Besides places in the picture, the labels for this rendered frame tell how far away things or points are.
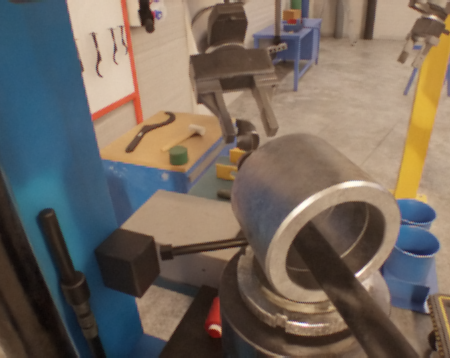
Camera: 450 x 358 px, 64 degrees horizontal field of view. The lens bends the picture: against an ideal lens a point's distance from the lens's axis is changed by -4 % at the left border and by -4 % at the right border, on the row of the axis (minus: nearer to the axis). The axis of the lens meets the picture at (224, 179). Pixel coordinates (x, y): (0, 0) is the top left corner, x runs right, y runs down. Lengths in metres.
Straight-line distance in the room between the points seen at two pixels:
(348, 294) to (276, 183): 0.12
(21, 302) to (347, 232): 0.40
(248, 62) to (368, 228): 0.33
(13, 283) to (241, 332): 0.27
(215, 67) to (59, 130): 0.26
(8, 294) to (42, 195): 0.16
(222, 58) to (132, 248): 0.36
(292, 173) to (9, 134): 0.37
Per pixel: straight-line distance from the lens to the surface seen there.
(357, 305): 0.36
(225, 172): 1.49
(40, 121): 0.58
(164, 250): 0.72
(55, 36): 0.60
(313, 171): 0.36
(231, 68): 0.61
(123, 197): 2.22
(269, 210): 0.35
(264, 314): 0.43
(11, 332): 0.56
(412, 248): 2.65
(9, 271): 0.50
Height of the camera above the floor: 1.82
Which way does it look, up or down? 30 degrees down
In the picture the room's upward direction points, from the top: 3 degrees counter-clockwise
